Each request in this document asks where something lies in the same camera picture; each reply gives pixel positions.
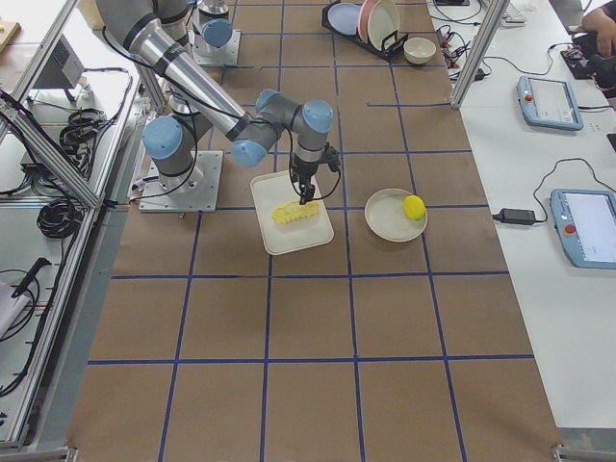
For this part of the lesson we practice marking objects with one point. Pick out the upper blue teach pendant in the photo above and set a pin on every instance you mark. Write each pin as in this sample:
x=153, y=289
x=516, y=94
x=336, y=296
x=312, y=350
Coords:
x=548, y=103

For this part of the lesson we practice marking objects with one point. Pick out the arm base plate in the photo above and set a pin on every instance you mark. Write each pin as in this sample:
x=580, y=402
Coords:
x=216, y=47
x=195, y=192

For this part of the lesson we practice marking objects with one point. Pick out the black power adapter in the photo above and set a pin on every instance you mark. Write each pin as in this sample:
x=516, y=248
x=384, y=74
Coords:
x=515, y=216

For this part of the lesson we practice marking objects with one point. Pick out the aluminium frame post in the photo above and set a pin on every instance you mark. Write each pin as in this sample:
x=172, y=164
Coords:
x=483, y=38

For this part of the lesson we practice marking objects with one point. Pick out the white rectangular tray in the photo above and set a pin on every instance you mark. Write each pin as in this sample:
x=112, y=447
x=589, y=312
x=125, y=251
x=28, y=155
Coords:
x=269, y=192

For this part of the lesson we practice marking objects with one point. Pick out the pink round plate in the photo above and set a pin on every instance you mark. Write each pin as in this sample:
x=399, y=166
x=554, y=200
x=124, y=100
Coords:
x=366, y=10

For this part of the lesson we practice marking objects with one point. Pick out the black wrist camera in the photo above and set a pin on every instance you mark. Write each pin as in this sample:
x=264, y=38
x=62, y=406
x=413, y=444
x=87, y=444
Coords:
x=330, y=157

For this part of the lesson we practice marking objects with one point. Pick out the cream bowl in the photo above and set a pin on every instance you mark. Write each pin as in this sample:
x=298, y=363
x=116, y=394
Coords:
x=419, y=50

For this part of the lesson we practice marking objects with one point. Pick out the yellow lemon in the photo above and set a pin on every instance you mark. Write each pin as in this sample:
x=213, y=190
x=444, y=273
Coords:
x=413, y=207

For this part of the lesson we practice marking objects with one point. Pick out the blue teach pendant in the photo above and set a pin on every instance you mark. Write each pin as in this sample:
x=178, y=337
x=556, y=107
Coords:
x=585, y=224
x=548, y=103

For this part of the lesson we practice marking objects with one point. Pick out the light blue round plate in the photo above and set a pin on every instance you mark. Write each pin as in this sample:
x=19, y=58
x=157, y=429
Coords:
x=343, y=17

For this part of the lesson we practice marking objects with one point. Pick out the grey control box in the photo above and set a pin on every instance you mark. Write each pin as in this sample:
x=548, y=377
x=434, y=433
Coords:
x=62, y=70

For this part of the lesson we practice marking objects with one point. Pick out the cream round plate in rack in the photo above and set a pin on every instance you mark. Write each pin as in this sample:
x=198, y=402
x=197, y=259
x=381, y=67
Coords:
x=384, y=24

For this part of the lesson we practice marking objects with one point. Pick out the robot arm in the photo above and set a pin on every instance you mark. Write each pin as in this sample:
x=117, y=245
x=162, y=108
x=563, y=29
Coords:
x=156, y=33
x=210, y=15

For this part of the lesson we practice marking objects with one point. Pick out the cream plate with lemon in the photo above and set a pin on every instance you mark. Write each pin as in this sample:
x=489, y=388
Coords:
x=385, y=217

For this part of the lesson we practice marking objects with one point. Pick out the black dish rack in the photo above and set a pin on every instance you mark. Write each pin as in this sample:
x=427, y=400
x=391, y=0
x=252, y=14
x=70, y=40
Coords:
x=388, y=54

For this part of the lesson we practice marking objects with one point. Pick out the lower blue teach pendant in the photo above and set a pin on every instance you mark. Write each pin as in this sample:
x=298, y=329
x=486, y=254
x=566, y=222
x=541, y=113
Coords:
x=585, y=224

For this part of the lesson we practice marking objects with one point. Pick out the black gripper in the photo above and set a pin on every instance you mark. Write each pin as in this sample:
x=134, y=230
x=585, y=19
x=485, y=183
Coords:
x=303, y=171

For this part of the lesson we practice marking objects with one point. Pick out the person in black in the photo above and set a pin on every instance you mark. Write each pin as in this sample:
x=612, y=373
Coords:
x=597, y=43

